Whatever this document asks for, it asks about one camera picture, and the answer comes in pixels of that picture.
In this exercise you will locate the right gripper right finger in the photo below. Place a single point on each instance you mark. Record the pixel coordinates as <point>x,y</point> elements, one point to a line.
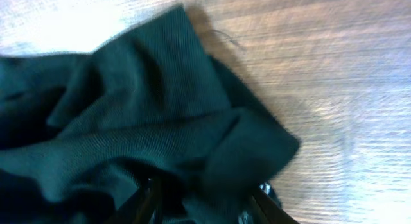
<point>263,207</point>

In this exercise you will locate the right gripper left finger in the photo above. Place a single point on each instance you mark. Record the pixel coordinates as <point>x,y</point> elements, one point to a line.
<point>143,207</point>

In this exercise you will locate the black polo shirt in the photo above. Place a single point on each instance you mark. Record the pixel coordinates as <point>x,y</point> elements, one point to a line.
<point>81,133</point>

